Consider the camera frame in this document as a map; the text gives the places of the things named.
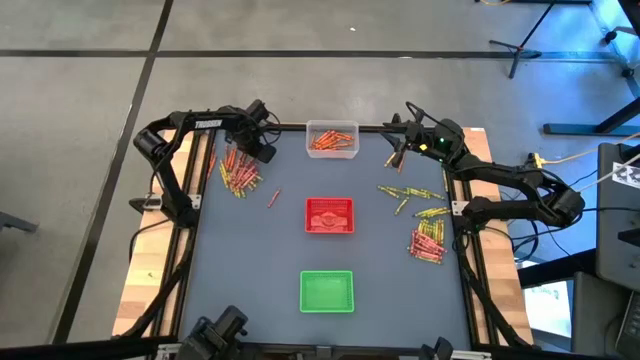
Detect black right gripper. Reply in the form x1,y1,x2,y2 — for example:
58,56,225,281
382,112,437,169

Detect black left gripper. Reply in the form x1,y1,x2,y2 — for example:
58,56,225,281
228,98,278,165

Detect scattered yellow crayons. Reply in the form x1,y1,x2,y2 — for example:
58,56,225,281
149,118,535,351

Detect clear plastic bin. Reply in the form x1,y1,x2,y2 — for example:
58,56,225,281
305,119,361,160

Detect red plastic basket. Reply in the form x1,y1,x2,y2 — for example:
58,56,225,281
304,197,356,235

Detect black tripod stand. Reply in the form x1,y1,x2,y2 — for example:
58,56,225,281
488,0,559,80

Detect green plastic basket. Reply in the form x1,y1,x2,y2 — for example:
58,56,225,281
299,270,356,315

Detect black stand base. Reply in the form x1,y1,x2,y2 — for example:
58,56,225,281
543,97,640,137

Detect black desk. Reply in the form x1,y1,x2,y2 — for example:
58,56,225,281
517,247,599,289

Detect white monitor screen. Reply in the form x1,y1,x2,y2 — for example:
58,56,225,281
522,279,574,339

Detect black white fiducial tag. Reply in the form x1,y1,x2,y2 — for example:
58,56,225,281
611,161,640,190

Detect metal wheeled rack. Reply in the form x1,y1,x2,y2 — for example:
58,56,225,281
587,0,640,99

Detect grey equipment cabinet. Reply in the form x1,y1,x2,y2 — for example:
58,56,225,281
594,142,640,294

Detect grey chair base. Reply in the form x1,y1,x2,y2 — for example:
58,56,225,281
0,211,39,234

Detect grey box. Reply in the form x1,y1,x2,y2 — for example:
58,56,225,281
569,271,632,357

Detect black crossbeam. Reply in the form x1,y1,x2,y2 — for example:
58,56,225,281
0,335,576,360

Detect black keyboard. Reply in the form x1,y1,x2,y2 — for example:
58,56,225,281
614,291,640,359

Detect black cable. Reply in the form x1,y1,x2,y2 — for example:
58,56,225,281
579,205,640,216
128,218,169,264

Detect yellow extension cable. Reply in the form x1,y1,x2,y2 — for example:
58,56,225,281
542,130,640,166

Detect white cable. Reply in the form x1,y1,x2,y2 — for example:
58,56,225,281
579,153,640,194

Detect silver bracket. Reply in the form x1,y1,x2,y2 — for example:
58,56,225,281
449,348,494,360

